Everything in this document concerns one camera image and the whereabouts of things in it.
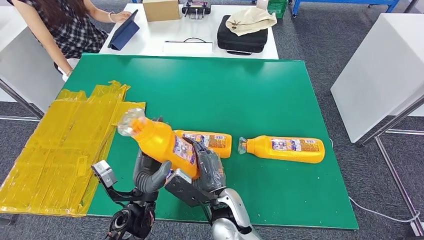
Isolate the person's left hand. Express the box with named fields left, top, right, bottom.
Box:
left=110, top=10, right=133, bottom=23

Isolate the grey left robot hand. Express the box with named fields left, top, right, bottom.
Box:
left=132, top=149, right=173, bottom=195

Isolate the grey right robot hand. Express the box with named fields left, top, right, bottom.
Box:
left=183, top=137, right=227, bottom=194

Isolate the orange detergent bottle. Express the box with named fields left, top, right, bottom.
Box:
left=237, top=135, right=326, bottom=165
left=117, top=108, right=201, bottom=181
left=173, top=129, right=233, bottom=159

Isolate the tablet in blue case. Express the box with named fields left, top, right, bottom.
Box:
left=107, top=9, right=141, bottom=52

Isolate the brown cardboard box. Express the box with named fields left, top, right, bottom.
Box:
left=142, top=0, right=181, bottom=23

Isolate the person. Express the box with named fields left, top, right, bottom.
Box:
left=6, top=0, right=133, bottom=79

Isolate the white seat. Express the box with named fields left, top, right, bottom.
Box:
left=57, top=58, right=80, bottom=82

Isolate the white flat box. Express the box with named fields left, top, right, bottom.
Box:
left=162, top=40, right=215, bottom=56

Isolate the black controller device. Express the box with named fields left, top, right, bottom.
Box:
left=181, top=0, right=212, bottom=20

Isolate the yellow taped cardboard sheet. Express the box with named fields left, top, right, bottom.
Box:
left=0, top=80, right=146, bottom=218

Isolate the green table board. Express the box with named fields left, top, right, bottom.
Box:
left=61, top=52, right=360, bottom=231

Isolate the white desk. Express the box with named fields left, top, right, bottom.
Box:
left=0, top=6, right=65, bottom=114

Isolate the black carrying case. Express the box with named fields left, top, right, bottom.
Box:
left=216, top=14, right=269, bottom=56

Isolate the grey metal desk leg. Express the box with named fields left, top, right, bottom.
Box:
left=0, top=78, right=45, bottom=121

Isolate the beige cloth bag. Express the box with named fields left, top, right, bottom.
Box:
left=225, top=7, right=278, bottom=37

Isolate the green plastic crate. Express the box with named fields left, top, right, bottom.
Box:
left=266, top=0, right=288, bottom=20

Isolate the white side table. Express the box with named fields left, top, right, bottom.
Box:
left=330, top=13, right=424, bottom=144

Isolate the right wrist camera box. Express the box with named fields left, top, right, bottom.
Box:
left=164, top=168, right=218, bottom=209

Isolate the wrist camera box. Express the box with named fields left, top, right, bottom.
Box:
left=164, top=168, right=218, bottom=209
left=91, top=160, right=119, bottom=190

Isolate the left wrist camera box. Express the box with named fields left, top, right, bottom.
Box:
left=91, top=160, right=119, bottom=190

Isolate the thin black cable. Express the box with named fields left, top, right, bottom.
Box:
left=164, top=37, right=213, bottom=44

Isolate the white floor cable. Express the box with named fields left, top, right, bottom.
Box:
left=348, top=196, right=422, bottom=223

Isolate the grey metal table frame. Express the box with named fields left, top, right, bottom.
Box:
left=359, top=94, right=424, bottom=238

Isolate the blue metal rack frame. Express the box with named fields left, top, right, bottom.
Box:
left=291, top=0, right=401, bottom=19

